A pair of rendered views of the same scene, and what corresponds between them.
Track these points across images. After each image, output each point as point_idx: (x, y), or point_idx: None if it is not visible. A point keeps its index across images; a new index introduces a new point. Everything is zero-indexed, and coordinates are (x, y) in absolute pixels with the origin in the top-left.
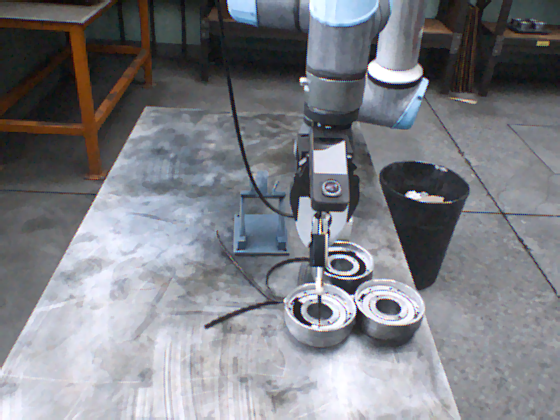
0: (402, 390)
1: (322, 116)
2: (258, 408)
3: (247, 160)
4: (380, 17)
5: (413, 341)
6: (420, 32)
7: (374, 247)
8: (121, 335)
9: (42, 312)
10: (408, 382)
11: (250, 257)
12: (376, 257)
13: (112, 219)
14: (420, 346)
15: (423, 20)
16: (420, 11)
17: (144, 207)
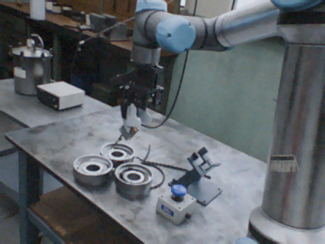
0: (64, 156)
1: None
2: (105, 136)
3: (175, 99)
4: (144, 22)
5: (72, 173)
6: (271, 164)
7: (138, 215)
8: (165, 134)
9: (193, 131)
10: (63, 159)
11: (178, 174)
12: (130, 208)
13: (247, 162)
14: (67, 173)
15: (276, 149)
16: (273, 130)
17: (254, 173)
